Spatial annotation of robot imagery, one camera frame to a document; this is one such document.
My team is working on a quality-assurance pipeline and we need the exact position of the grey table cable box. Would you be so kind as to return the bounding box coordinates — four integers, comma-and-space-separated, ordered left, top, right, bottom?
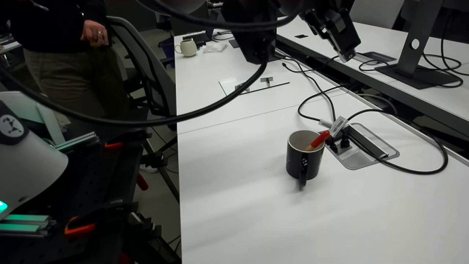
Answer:
327, 122, 402, 171

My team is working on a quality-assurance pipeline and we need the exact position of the person in black sweater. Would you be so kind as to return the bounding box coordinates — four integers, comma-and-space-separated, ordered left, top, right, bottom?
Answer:
0, 0, 122, 123

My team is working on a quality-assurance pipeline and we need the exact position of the black long cable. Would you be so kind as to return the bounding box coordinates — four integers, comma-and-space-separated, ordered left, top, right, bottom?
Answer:
280, 57, 340, 126

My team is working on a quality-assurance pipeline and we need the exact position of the black looped cable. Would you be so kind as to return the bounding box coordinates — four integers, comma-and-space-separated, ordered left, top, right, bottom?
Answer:
342, 107, 450, 176

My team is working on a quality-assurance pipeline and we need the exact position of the black mug with white print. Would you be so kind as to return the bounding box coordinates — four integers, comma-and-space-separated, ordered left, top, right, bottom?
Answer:
284, 129, 327, 189

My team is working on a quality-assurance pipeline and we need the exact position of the aluminium rail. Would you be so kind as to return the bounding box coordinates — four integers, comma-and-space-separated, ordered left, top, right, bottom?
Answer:
0, 211, 53, 237
50, 130, 100, 151

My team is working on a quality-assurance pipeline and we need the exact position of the red capped wooden marker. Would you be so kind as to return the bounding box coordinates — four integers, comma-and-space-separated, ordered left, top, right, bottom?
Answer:
306, 129, 333, 152

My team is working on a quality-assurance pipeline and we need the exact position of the black office chair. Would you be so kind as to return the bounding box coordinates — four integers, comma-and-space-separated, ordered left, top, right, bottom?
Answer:
106, 13, 180, 196

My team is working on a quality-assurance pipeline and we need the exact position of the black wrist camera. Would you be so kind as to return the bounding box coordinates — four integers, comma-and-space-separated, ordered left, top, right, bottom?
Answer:
221, 0, 280, 64

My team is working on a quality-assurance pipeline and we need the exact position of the dark grey docking hub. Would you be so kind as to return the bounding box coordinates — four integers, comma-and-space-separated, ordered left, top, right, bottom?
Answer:
359, 50, 399, 64

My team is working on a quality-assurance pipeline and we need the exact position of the black clamp with orange handle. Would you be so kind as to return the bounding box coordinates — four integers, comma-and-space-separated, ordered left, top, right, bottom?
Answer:
100, 129, 151, 193
63, 196, 148, 240

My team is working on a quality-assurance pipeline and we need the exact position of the person left hand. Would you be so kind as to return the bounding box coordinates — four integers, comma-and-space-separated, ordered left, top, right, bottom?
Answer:
79, 19, 110, 48

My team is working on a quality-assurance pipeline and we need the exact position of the black monitor stand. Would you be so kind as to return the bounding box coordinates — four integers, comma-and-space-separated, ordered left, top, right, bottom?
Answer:
378, 0, 465, 91

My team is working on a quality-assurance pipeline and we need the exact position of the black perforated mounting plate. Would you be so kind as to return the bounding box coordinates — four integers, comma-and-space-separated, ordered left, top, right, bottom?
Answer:
48, 141, 148, 264

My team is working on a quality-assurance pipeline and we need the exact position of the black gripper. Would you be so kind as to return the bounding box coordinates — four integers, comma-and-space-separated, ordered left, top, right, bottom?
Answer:
299, 0, 364, 63

